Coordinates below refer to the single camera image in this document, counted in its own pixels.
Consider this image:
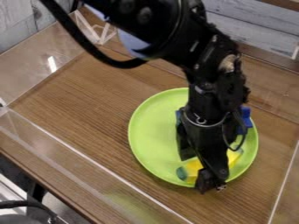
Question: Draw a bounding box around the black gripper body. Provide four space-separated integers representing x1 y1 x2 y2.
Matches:
185 108 238 177

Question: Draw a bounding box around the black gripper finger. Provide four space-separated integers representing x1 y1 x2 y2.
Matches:
177 124 197 161
195 168 229 194

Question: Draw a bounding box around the yellow toy banana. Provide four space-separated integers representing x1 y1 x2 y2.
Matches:
177 150 245 186

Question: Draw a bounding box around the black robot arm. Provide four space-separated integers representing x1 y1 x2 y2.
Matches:
41 0 250 193

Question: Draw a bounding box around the green round plate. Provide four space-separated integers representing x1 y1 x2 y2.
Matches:
127 87 260 188

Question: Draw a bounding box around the blue plastic block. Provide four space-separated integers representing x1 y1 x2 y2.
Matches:
175 107 254 137

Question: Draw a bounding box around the clear acrylic enclosure wall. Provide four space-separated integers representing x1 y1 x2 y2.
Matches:
0 106 193 224

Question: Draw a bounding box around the clear acrylic corner bracket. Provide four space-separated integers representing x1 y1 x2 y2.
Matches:
75 10 118 46

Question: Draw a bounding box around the black cable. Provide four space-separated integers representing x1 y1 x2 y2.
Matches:
0 199 57 224

